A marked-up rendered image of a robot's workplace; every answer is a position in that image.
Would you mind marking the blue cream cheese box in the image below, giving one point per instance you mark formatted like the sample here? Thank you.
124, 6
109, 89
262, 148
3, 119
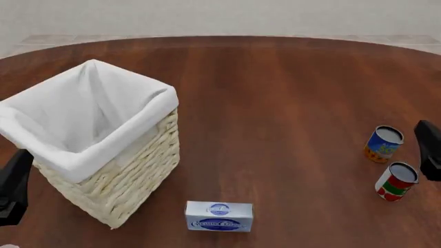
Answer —
219, 216

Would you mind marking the red and white tomato tin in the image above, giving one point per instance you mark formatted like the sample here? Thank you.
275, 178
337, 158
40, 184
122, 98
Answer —
394, 183

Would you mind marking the white-lined woven basket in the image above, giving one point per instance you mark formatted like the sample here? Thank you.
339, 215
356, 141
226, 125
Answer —
103, 134

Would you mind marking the blue and yellow soup tin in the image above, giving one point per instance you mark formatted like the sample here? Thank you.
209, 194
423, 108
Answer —
382, 148

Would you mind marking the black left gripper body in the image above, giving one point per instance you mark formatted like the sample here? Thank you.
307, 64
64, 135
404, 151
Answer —
8, 213

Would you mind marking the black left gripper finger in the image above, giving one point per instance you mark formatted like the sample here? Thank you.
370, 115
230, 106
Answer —
15, 178

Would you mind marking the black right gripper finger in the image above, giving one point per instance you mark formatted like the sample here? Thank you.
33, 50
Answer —
429, 152

